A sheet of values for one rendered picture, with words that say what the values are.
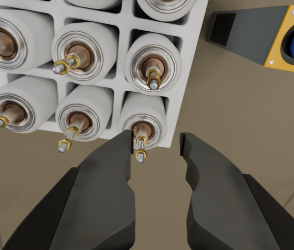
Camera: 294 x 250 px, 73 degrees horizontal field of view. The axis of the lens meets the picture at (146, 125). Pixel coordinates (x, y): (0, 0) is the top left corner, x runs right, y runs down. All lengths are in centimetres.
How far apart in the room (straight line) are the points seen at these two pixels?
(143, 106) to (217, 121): 37
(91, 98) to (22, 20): 15
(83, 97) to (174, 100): 18
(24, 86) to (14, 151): 46
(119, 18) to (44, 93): 20
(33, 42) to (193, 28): 27
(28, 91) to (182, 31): 30
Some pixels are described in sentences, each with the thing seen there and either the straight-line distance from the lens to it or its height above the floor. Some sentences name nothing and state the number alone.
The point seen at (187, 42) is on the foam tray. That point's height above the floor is 18.
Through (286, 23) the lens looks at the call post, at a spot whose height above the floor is 31.
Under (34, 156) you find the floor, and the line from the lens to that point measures 84.
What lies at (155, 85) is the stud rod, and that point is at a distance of 25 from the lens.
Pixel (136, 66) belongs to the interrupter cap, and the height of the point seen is 25.
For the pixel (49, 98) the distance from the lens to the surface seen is 45.
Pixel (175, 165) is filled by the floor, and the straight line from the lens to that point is 76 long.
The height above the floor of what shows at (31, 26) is 23.
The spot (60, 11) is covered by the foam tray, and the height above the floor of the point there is 18.
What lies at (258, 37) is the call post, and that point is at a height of 27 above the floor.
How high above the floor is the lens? 58
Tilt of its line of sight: 62 degrees down
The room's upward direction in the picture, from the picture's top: 178 degrees counter-clockwise
